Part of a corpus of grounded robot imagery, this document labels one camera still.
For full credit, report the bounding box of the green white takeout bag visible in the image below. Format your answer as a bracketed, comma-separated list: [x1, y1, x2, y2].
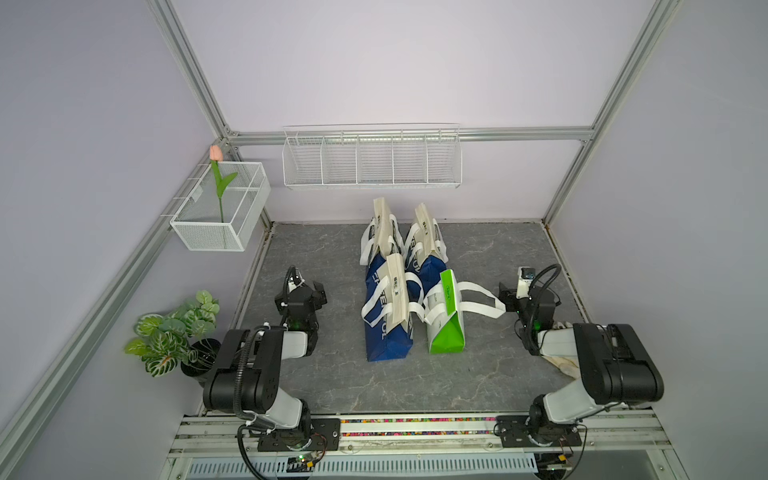
[423, 269, 506, 355]

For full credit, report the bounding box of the blue beige tote bag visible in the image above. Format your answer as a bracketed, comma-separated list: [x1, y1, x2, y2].
[361, 253, 424, 362]

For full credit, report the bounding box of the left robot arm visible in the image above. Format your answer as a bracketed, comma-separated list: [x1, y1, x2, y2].
[203, 282, 327, 449]

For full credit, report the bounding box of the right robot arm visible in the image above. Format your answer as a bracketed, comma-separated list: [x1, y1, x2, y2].
[499, 284, 665, 446]

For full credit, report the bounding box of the back left blue tote bag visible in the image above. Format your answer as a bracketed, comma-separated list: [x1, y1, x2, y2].
[359, 197, 404, 277]

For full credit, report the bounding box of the back right blue tote bag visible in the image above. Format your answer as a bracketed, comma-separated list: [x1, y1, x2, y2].
[405, 203, 448, 292]

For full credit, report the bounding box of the cream work glove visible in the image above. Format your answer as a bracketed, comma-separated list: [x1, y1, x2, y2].
[537, 322, 581, 379]

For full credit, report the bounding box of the potted green plant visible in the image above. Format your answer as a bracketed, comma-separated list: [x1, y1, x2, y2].
[123, 290, 221, 383]

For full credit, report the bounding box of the white vent grille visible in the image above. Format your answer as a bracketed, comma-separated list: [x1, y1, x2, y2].
[185, 452, 539, 480]

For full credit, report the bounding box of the pink artificial tulip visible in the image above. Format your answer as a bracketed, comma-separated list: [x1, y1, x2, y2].
[209, 145, 238, 222]

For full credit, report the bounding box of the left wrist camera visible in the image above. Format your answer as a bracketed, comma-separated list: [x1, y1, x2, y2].
[286, 270, 305, 293]

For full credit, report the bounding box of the white mesh wall basket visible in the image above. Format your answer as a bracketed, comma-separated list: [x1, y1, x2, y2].
[170, 161, 271, 252]

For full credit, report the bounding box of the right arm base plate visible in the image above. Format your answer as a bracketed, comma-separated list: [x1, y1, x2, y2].
[492, 414, 582, 448]

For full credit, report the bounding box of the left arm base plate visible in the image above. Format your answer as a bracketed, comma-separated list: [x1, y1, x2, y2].
[257, 417, 341, 452]

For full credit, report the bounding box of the white wire wall shelf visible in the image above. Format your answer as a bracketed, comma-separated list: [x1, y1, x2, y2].
[282, 123, 463, 189]

